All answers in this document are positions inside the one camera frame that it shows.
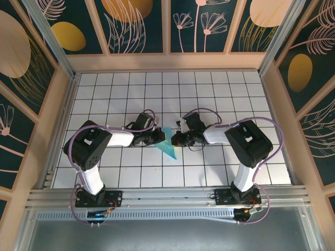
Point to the light blue paper sheet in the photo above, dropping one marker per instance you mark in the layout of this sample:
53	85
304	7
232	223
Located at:
168	150

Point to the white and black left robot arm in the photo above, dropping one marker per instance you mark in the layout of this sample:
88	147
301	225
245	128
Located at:
91	180

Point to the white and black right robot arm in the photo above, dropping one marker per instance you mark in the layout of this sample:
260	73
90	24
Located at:
244	177

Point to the grey metal sheet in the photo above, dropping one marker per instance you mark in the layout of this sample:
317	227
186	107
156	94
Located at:
167	235

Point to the small circuit board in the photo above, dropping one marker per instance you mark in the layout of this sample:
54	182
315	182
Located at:
248	211
97	215

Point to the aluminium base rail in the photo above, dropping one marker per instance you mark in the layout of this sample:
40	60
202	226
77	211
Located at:
167	196

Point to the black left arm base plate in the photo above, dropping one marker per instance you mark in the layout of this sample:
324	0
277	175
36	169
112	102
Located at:
115	194

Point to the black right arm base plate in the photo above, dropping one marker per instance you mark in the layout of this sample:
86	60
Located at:
221	196

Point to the aluminium side rail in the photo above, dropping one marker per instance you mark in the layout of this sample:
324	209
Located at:
273	104
62	125

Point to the aluminium corner post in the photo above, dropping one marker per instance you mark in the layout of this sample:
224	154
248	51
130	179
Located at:
54	44
281	39

